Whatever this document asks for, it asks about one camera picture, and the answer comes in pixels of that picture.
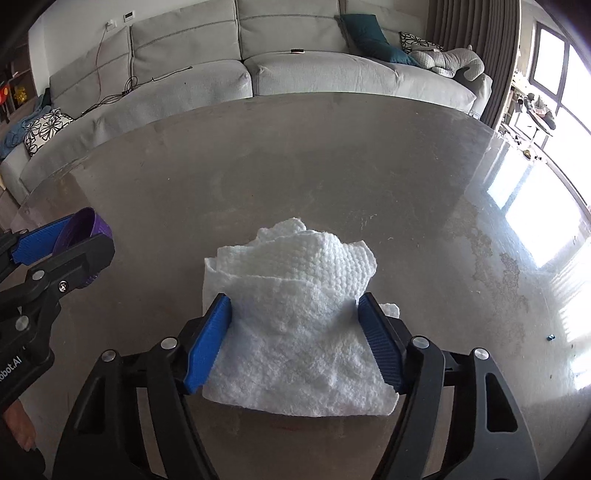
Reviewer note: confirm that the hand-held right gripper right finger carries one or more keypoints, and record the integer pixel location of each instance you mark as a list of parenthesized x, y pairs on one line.
[(381, 341)]

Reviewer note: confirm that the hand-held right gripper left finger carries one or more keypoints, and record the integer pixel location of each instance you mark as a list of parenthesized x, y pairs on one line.
[(210, 341)]

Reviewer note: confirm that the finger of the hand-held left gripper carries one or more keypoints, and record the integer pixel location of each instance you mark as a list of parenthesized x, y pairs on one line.
[(32, 242), (74, 263)]

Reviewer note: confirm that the purple bowl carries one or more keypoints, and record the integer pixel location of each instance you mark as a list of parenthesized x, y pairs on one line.
[(87, 221)]

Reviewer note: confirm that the white paper towel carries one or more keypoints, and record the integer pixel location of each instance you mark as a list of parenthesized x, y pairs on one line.
[(295, 332)]

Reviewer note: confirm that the person's left hand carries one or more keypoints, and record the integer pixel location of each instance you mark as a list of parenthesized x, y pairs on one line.
[(21, 422)]

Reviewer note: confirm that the blue cloth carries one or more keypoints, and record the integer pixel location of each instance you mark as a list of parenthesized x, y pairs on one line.
[(21, 131)]

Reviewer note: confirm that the large floral cushion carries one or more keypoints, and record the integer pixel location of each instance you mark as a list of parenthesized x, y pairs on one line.
[(44, 129)]

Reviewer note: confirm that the wooden shelf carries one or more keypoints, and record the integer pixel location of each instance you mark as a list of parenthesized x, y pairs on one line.
[(14, 87)]

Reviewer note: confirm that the grey sofa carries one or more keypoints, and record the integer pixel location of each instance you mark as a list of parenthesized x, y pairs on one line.
[(277, 69)]

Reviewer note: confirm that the grey plush toy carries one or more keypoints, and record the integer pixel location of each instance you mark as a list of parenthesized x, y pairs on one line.
[(448, 62)]

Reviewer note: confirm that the small floral cushion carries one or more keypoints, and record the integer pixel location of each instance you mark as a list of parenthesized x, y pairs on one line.
[(418, 42)]

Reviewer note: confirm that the teal cushion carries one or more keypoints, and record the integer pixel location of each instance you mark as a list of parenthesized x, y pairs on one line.
[(369, 39)]

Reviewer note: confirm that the brown curtain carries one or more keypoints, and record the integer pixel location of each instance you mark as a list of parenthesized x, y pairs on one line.
[(480, 46)]

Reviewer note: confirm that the dark framed window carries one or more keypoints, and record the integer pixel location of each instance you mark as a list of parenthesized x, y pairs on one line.
[(551, 69)]

